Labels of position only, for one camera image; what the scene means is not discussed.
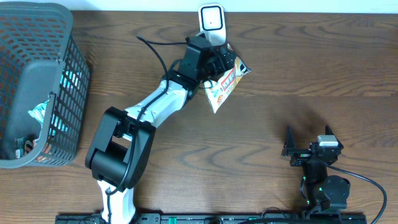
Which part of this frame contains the light green snack packet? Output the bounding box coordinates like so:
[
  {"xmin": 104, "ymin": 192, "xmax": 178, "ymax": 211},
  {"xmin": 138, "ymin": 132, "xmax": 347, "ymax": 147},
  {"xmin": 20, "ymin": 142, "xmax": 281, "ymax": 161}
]
[{"xmin": 28, "ymin": 100, "xmax": 68, "ymax": 132}]

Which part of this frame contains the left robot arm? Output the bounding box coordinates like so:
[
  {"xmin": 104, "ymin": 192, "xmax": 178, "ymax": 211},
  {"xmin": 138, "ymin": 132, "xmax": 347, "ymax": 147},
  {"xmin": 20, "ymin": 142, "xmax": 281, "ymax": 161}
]
[{"xmin": 85, "ymin": 36, "xmax": 237, "ymax": 223}]

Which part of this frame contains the grey plastic mesh basket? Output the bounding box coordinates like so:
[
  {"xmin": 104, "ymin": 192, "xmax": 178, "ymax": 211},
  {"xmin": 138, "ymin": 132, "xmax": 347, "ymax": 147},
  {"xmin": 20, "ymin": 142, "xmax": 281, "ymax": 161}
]
[{"xmin": 1, "ymin": 1, "xmax": 91, "ymax": 169}]

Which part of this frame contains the dark snack packet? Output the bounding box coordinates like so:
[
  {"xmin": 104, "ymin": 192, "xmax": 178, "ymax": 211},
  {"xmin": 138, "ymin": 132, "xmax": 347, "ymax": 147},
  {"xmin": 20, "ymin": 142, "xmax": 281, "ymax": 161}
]
[{"xmin": 15, "ymin": 135, "xmax": 39, "ymax": 159}]

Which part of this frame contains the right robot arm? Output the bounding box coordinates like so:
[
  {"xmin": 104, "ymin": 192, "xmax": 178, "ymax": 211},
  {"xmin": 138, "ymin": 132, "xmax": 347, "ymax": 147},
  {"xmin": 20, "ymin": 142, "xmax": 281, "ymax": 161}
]
[{"xmin": 281, "ymin": 126, "xmax": 351, "ymax": 219}]

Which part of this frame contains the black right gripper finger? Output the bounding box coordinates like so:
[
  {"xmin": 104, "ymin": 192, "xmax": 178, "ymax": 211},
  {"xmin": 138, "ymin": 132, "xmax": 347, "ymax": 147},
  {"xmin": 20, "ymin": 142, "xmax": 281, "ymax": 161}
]
[
  {"xmin": 325, "ymin": 125, "xmax": 344, "ymax": 149},
  {"xmin": 281, "ymin": 127, "xmax": 295, "ymax": 156}
]

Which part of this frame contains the white barcode scanner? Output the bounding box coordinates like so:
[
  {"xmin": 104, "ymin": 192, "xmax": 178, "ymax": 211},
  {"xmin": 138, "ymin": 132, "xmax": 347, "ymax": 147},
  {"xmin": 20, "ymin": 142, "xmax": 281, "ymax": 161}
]
[{"xmin": 198, "ymin": 4, "xmax": 226, "ymax": 46}]

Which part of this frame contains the yellow snack packet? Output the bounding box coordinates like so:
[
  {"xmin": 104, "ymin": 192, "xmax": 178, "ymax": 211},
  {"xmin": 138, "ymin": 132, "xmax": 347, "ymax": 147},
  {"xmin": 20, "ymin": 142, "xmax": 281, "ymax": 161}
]
[{"xmin": 203, "ymin": 55, "xmax": 252, "ymax": 113}]

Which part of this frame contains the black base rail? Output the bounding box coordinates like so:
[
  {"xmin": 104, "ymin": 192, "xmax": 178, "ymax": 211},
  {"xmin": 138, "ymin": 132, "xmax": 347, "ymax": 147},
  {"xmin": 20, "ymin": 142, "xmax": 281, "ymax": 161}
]
[{"xmin": 55, "ymin": 212, "xmax": 367, "ymax": 224}]

